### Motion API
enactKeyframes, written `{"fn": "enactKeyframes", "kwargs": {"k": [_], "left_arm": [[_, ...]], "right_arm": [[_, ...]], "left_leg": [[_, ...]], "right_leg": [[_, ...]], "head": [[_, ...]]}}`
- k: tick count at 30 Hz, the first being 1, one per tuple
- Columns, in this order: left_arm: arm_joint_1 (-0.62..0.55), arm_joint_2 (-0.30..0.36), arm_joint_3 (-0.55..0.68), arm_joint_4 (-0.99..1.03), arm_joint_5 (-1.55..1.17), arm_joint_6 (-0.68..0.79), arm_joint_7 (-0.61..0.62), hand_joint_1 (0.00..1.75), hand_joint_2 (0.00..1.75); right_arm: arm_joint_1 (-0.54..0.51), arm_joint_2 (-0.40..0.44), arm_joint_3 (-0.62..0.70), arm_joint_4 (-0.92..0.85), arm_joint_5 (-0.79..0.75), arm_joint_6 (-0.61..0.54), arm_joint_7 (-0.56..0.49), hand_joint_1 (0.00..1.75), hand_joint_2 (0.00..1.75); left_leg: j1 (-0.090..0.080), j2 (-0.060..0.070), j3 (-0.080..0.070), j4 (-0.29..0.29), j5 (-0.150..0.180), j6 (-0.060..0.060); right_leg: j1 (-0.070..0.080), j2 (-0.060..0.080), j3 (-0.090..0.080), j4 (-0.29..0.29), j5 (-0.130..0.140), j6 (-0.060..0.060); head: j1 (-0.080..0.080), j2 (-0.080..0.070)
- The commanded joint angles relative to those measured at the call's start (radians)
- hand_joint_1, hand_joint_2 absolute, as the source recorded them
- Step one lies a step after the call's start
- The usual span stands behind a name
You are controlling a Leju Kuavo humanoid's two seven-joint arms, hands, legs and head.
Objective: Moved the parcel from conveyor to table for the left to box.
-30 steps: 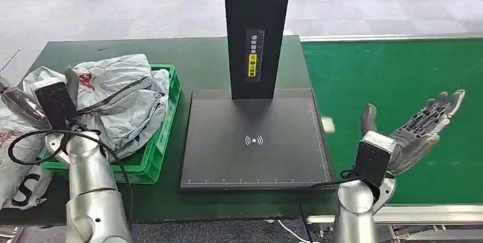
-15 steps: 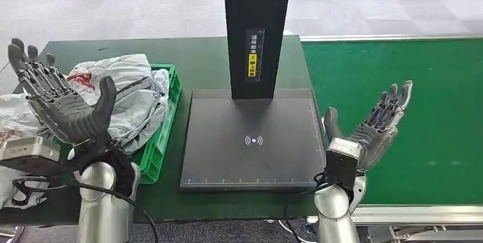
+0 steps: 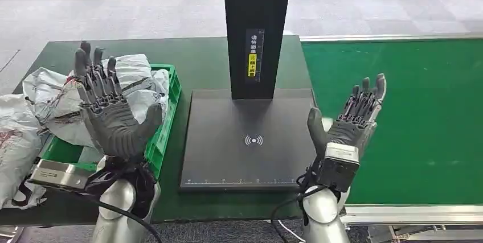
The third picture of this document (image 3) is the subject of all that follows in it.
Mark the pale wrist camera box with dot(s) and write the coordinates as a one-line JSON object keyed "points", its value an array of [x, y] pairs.
{"points": [[337, 169], [56, 173]]}

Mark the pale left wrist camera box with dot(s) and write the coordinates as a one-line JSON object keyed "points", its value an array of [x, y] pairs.
{"points": [[56, 173]]}

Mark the large white parcel bag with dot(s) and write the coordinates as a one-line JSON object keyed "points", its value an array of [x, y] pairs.
{"points": [[15, 139]]}

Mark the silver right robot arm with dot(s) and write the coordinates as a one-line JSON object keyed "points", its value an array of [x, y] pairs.
{"points": [[324, 215]]}

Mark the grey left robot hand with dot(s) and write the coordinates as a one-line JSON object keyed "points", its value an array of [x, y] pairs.
{"points": [[113, 124]]}

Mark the silver conveyor side rail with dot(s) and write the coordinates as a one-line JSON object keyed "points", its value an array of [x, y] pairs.
{"points": [[415, 215], [377, 37]]}

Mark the black scanner stand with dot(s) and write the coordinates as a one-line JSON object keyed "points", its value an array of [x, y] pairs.
{"points": [[245, 120]]}

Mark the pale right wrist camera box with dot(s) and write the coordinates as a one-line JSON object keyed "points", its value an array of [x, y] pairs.
{"points": [[337, 169]]}

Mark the white parcel bag red print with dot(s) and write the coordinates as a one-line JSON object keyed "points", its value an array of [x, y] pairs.
{"points": [[49, 98]]}

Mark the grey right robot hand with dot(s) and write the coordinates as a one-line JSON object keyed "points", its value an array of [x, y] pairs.
{"points": [[351, 128]]}

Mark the green plastic crate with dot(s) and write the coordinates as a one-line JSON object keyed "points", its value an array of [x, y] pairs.
{"points": [[162, 139]]}

